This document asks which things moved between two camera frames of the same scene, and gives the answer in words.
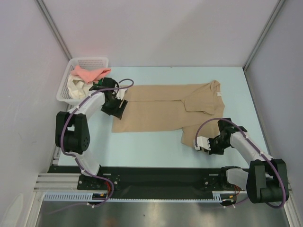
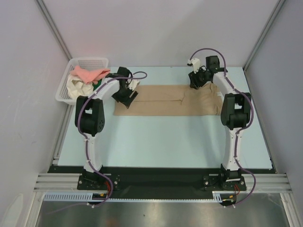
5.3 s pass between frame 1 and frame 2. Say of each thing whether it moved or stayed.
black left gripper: moved
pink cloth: stayed
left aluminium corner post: stayed
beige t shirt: moved
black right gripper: moved
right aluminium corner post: stayed
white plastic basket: stayed
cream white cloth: stayed
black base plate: stayed
